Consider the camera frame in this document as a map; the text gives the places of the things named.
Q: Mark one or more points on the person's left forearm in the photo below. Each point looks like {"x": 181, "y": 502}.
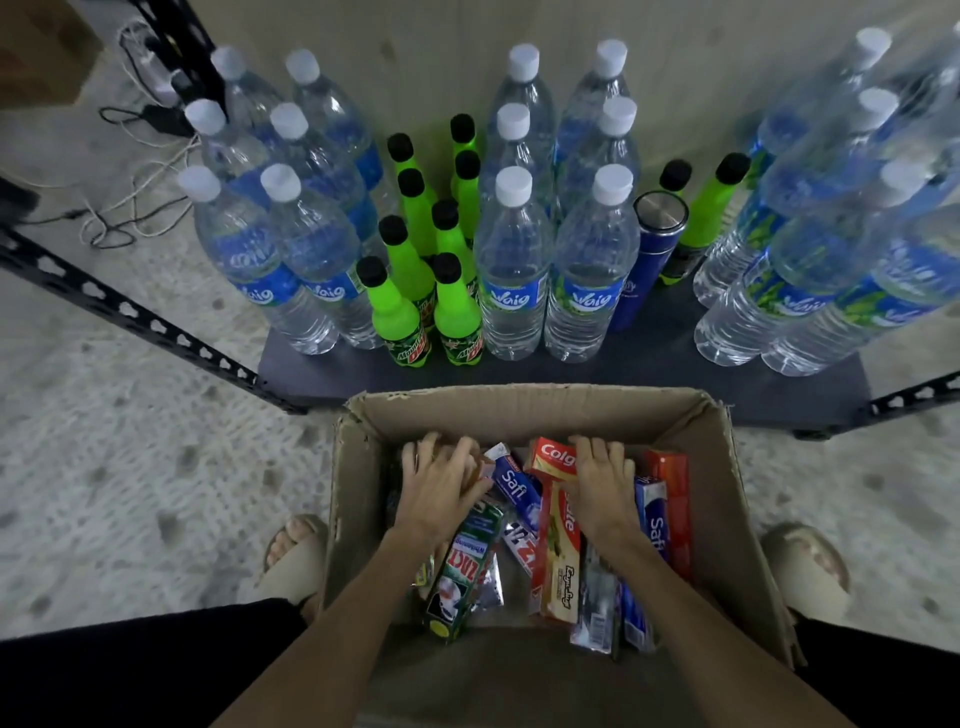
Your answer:
{"x": 352, "y": 630}

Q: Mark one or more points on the person's right little finger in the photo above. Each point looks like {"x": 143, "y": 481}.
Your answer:
{"x": 632, "y": 480}

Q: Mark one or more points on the beige left sandal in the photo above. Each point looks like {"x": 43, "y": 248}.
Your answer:
{"x": 296, "y": 570}

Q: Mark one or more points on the blue steel thermos flask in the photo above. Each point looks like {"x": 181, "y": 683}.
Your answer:
{"x": 649, "y": 255}

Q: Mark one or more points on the silver foil packet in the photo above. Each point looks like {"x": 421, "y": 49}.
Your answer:
{"x": 489, "y": 585}

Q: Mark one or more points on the person's left middle finger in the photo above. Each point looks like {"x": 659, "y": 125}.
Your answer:
{"x": 448, "y": 456}

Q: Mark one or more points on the plain red toothpaste box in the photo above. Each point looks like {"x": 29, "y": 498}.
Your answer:
{"x": 677, "y": 510}

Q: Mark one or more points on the person's right hand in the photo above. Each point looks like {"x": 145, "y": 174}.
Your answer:
{"x": 607, "y": 502}

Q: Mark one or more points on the group of clear water bottles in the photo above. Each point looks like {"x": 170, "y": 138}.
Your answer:
{"x": 300, "y": 247}
{"x": 555, "y": 270}
{"x": 825, "y": 255}

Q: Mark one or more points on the person's left little finger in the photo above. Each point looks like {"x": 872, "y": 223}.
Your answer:
{"x": 409, "y": 459}

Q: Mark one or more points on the open brown cardboard box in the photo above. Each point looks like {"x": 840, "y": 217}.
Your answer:
{"x": 525, "y": 412}

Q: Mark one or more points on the small blue toothpaste box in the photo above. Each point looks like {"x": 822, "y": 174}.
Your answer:
{"x": 516, "y": 484}

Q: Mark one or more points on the red and white toothpaste box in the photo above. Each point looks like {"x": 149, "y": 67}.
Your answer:
{"x": 521, "y": 544}

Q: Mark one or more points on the black power adapter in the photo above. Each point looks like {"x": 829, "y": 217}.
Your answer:
{"x": 166, "y": 118}

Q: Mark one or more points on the beige right sandal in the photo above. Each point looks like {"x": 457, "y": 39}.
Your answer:
{"x": 806, "y": 570}

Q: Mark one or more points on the person's left leg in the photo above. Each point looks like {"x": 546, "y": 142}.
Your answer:
{"x": 135, "y": 667}

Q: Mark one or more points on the person's right middle finger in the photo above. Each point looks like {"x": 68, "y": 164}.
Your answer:
{"x": 600, "y": 457}

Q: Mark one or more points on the black metal rack frame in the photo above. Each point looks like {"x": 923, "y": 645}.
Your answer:
{"x": 135, "y": 315}

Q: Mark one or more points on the person's left thumb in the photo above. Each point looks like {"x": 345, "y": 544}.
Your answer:
{"x": 478, "y": 491}

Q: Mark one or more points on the green black-capped soda bottle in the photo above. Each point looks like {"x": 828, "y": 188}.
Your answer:
{"x": 709, "y": 210}
{"x": 675, "y": 175}

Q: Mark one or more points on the beige sandal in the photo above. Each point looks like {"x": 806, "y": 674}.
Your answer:
{"x": 806, "y": 570}
{"x": 296, "y": 570}

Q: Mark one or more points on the dark shelf board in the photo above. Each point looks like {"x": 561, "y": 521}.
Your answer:
{"x": 675, "y": 375}

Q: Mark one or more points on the long blue toothpaste box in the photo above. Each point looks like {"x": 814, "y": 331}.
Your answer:
{"x": 652, "y": 517}

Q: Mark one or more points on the person's left hand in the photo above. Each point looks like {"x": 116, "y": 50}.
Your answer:
{"x": 431, "y": 495}

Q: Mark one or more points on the person's right leg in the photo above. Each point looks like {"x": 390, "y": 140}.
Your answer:
{"x": 885, "y": 675}

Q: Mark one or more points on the clear toothbrush pack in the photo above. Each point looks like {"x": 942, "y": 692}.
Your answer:
{"x": 596, "y": 600}

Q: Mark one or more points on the person's leg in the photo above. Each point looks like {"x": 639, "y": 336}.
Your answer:
{"x": 885, "y": 675}
{"x": 135, "y": 667}

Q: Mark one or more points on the cluster of green soda bottles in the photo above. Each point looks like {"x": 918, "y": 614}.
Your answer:
{"x": 420, "y": 285}

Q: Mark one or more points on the brown cardboard carton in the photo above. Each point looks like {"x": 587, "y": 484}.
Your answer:
{"x": 41, "y": 45}

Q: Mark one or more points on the short red toothpaste box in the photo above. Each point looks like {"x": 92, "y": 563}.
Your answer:
{"x": 551, "y": 456}

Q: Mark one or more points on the person's right forearm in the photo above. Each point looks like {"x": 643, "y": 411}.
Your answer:
{"x": 697, "y": 637}

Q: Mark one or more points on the green toothpaste box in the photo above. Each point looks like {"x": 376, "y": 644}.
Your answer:
{"x": 466, "y": 570}

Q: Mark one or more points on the red and gold toothpaste box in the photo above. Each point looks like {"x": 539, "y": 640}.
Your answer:
{"x": 559, "y": 562}

